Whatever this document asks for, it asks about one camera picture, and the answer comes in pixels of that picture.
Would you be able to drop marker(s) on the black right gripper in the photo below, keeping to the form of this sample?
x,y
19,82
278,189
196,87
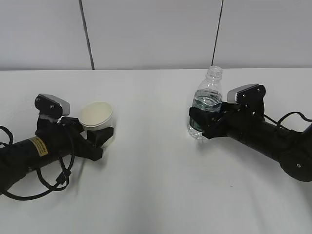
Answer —
x,y
232,120

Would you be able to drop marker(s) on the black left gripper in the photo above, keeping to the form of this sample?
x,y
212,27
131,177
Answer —
x,y
64,138

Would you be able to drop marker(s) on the white paper cup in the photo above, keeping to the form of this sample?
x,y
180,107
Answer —
x,y
96,116

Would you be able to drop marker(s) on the clear water bottle green label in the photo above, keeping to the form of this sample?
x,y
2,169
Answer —
x,y
208,96

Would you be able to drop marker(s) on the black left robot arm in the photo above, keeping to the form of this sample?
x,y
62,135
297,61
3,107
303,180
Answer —
x,y
19,159

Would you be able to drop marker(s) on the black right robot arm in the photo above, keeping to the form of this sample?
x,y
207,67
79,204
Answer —
x,y
291,149

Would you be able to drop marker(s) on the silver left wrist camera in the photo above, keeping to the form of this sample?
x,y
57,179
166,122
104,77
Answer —
x,y
51,107

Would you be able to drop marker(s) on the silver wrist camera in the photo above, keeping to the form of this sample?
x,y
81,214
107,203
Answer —
x,y
246,94
51,107

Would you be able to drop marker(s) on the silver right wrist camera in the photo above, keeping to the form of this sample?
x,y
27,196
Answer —
x,y
246,94

